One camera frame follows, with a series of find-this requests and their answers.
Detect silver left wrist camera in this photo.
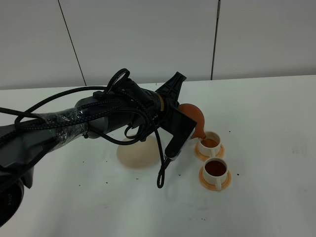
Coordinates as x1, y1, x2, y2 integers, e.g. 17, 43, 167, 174
159, 107, 197, 161

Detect near white teacup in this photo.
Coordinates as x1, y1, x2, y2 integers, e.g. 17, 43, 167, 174
202, 158, 228, 191

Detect near orange saucer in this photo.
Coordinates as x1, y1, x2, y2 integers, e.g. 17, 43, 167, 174
198, 168, 231, 191

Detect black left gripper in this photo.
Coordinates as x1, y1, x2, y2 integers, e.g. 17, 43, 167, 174
148, 72, 186, 128

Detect brown clay teapot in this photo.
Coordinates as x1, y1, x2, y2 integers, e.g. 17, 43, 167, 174
178, 103, 206, 139

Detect far white teacup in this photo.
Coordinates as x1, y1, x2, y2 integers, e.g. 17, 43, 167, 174
197, 131, 221, 158

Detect far orange saucer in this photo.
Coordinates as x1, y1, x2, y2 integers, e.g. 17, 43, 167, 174
194, 144, 225, 161

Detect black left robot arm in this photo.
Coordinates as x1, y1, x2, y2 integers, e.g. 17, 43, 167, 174
0, 69, 190, 224

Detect cream round teapot coaster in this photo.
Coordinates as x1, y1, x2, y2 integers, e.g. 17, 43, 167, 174
117, 136, 160, 169

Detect white teacup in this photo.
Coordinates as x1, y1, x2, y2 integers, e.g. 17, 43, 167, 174
197, 131, 221, 158
202, 158, 228, 191

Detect orange saucer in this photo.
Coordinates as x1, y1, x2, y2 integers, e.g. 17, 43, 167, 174
194, 144, 225, 161
198, 168, 231, 191

